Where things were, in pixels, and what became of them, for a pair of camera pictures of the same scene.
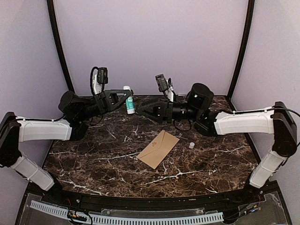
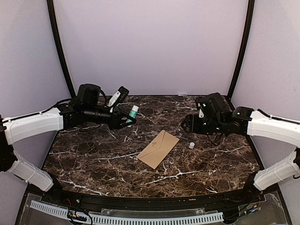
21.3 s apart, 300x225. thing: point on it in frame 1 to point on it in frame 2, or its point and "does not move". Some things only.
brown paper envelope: x=154 y=153 does not move
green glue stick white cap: x=130 y=101 to x=132 y=113
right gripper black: x=161 y=109 to x=192 y=125
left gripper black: x=111 y=99 to x=115 y=122
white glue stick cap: x=191 y=145 does not move
